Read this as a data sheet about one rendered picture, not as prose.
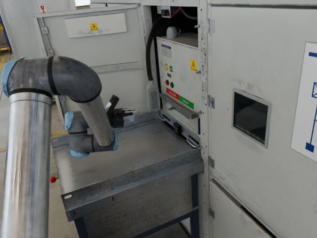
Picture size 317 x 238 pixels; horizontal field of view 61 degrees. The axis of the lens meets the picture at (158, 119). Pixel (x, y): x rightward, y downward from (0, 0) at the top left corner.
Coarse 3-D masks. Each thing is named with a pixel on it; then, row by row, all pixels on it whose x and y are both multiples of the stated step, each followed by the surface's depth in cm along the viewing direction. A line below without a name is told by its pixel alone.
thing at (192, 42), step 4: (188, 32) 167; (164, 36) 160; (180, 36) 155; (184, 36) 154; (188, 36) 153; (192, 36) 152; (196, 36) 150; (168, 40) 146; (172, 40) 144; (176, 40) 145; (180, 40) 144; (184, 40) 143; (188, 40) 142; (192, 40) 141; (196, 40) 140; (184, 44) 132; (188, 44) 130; (192, 44) 131; (196, 44) 130; (196, 48) 123; (160, 84) 172
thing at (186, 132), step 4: (160, 108) 181; (160, 112) 182; (164, 112) 176; (160, 116) 184; (164, 116) 178; (168, 116) 171; (168, 120) 173; (172, 120) 167; (176, 120) 163; (172, 124) 168; (180, 124) 158; (184, 128) 154; (184, 132) 155; (188, 132) 150; (192, 132) 148; (188, 136) 152; (192, 136) 147; (196, 136) 143; (192, 140) 148; (196, 140) 144; (196, 144) 145
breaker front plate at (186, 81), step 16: (160, 48) 158; (176, 48) 140; (192, 48) 126; (160, 64) 164; (176, 64) 145; (160, 80) 171; (176, 80) 150; (192, 80) 134; (192, 96) 138; (176, 112) 161; (192, 112) 142; (192, 128) 147
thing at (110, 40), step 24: (48, 24) 159; (72, 24) 158; (96, 24) 159; (120, 24) 161; (48, 48) 164; (72, 48) 166; (96, 48) 168; (120, 48) 169; (144, 48) 168; (96, 72) 172; (120, 72) 176; (144, 72) 178; (120, 96) 183; (144, 96) 185
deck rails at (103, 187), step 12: (144, 120) 181; (156, 120) 182; (60, 144) 162; (180, 156) 132; (192, 156) 136; (144, 168) 125; (156, 168) 128; (168, 168) 132; (108, 180) 120; (120, 180) 122; (132, 180) 125; (72, 192) 114; (84, 192) 116; (96, 192) 119; (108, 192) 121; (72, 204) 116
